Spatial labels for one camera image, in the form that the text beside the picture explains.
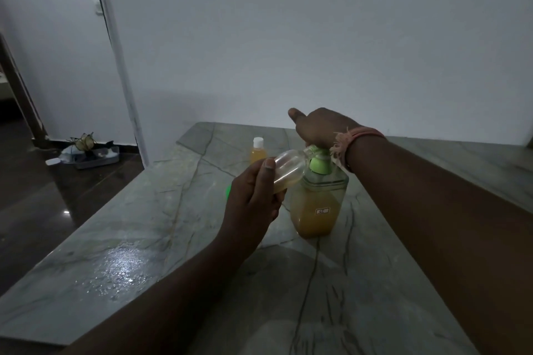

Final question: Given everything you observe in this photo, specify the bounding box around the person's left hand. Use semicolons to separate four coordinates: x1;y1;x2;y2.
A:
219;158;288;248

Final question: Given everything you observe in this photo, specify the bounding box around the person's right hand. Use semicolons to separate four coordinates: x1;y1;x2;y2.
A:
288;108;362;151

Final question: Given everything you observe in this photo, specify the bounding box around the small clear plastic bottle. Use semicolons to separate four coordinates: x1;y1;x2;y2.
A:
271;146;318;195

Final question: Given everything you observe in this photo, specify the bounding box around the green pump soap dispenser bottle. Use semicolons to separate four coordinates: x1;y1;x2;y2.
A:
289;144;350;239

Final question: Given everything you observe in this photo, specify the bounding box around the person's right forearm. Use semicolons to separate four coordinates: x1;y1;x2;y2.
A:
344;135;533;355

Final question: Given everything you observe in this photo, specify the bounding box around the person's left forearm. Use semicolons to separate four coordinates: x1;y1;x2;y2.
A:
62;231;261;355

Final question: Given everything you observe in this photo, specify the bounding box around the small white-capped orange bottle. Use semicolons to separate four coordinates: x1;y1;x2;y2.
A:
249;137;267;164

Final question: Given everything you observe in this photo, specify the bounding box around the orange thread wristband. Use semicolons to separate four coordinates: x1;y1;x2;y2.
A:
330;127;387;169

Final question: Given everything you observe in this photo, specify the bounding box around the grey tray with decoration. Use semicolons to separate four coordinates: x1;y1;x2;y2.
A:
45;133;120;170

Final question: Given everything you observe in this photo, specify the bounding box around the white door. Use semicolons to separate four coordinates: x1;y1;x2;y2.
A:
0;0;146;151

